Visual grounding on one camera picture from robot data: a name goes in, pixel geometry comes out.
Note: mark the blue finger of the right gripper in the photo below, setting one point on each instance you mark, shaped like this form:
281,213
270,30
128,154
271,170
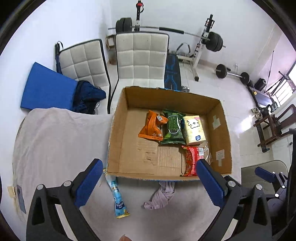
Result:
265,175

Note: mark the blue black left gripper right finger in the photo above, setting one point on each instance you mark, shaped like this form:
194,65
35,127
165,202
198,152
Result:
223,191

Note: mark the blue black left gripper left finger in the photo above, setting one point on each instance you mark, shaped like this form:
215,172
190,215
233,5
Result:
43,221

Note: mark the red snack packet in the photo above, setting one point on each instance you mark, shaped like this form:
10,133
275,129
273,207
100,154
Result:
192,155

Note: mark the light blue tube packet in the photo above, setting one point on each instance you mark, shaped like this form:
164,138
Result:
119,206

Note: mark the yellow tissue pack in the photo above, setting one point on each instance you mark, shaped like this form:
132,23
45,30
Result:
193,131

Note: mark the pale purple cloth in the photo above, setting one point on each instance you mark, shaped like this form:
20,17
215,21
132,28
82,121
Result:
162,196

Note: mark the green wipes packet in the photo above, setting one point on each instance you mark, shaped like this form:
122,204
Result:
174,133

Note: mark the orange snack packet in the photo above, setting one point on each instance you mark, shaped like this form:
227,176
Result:
152,127

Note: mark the blue smartphone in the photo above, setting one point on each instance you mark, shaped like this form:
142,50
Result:
20,199

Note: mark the beige masking tape piece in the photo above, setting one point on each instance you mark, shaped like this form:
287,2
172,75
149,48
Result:
11,191

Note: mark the dark wooden chair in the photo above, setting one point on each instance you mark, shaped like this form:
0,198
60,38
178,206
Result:
279,126

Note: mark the black treadmill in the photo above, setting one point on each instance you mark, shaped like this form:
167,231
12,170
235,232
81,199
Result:
261,99

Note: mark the grey table cloth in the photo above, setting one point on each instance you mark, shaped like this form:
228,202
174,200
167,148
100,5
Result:
55,145

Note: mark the open cardboard box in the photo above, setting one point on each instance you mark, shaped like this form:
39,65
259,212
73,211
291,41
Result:
130,156

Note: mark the short barbell on floor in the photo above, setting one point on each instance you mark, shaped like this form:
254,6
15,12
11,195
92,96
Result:
222,71

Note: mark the dark blue garment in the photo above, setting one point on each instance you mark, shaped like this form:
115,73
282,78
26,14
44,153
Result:
86,97

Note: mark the black blue bench pad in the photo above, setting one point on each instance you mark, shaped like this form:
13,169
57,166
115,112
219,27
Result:
172,79

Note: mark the blue foam mat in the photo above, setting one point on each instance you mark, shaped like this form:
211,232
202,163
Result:
47,89

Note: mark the white weight bench rack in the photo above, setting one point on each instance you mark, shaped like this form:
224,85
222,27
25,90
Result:
194,57

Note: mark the long barbell on rack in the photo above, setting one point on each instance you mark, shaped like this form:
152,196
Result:
212,41

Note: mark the left white quilted chair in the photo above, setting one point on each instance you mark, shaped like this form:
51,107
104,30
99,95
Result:
86,61

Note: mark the white quilted chair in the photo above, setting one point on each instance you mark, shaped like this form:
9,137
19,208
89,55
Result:
141,61
86,61

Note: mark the right white quilted chair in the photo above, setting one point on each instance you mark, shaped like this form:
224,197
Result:
141,61

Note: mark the small wooden stool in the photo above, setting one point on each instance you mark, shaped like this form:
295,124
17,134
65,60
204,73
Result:
111,52

